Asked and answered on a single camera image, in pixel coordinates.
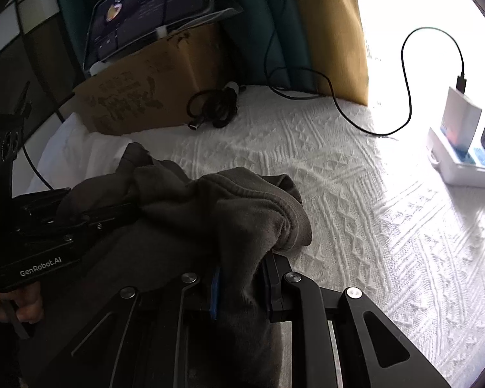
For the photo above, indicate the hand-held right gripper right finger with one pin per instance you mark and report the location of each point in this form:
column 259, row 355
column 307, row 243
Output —
column 273, row 291

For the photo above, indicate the dark grey t-shirt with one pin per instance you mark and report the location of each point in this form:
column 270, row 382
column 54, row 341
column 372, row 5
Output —
column 210, row 218

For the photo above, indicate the plain white cloth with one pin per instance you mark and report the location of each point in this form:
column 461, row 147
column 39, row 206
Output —
column 76, row 149

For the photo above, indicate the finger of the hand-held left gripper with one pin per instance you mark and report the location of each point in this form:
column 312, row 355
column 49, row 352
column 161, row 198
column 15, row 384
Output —
column 105, row 214

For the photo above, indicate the yellow curtain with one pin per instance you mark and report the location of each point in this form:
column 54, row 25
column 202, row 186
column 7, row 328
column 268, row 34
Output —
column 335, row 40

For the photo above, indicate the cardboard box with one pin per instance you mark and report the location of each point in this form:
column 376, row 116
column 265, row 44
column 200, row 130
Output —
column 145, row 89

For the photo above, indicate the teal curtain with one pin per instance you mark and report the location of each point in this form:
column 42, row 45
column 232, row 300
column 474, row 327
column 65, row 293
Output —
column 266, row 28

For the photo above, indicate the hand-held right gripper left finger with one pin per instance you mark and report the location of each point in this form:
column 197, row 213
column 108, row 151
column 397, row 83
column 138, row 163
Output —
column 215, row 295

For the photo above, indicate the person's left hand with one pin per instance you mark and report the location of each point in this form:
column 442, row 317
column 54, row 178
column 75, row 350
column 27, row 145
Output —
column 24, row 303

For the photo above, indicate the white power strip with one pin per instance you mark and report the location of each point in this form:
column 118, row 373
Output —
column 456, row 169

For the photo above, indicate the white charger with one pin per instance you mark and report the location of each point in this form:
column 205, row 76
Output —
column 460, row 117

